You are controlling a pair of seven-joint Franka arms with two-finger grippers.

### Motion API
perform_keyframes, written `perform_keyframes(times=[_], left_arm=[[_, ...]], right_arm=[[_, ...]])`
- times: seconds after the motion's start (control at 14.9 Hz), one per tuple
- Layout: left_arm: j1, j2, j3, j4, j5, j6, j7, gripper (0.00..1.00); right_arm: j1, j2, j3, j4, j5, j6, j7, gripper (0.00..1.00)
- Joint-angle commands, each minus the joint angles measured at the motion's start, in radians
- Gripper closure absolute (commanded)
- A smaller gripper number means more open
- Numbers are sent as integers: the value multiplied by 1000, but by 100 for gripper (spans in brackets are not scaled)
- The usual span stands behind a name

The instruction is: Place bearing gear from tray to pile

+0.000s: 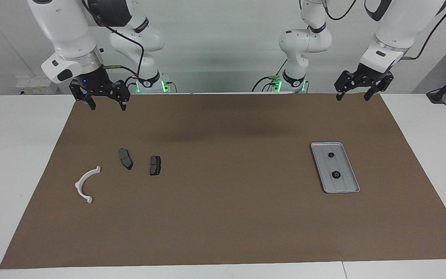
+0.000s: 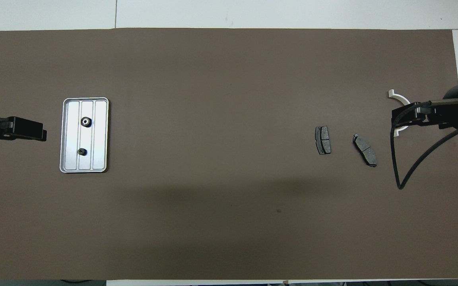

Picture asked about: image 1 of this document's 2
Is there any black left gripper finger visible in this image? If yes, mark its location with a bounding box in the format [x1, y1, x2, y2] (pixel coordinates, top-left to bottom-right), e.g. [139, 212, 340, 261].
[334, 71, 355, 101]
[364, 72, 395, 102]

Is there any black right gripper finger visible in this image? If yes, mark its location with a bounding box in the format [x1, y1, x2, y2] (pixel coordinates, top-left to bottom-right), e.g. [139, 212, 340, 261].
[109, 80, 130, 111]
[71, 81, 96, 110]

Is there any silver metal tray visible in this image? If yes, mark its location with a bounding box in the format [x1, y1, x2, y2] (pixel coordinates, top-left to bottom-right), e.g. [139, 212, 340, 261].
[310, 142, 360, 194]

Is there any curved grey brake pad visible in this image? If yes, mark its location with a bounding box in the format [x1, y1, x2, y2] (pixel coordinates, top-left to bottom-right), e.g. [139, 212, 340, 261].
[119, 148, 133, 171]

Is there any rectangular grey brake pad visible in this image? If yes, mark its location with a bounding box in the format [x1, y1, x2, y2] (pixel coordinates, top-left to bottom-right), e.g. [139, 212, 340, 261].
[150, 155, 162, 176]

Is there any brown table mat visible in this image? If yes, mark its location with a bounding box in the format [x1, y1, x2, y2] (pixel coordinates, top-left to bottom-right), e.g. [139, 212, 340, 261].
[0, 93, 446, 269]

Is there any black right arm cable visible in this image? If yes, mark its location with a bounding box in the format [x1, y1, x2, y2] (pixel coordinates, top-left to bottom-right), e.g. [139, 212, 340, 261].
[81, 0, 146, 84]

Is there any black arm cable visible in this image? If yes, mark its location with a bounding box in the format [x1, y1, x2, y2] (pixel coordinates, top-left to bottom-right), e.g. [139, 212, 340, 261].
[81, 0, 146, 84]
[322, 0, 446, 61]

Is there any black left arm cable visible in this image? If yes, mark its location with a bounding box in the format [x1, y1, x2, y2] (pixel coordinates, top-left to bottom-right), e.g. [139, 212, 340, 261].
[322, 0, 446, 61]

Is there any white semicircular plastic bracket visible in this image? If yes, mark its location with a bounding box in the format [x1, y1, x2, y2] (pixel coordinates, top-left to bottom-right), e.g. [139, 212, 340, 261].
[75, 166, 101, 204]

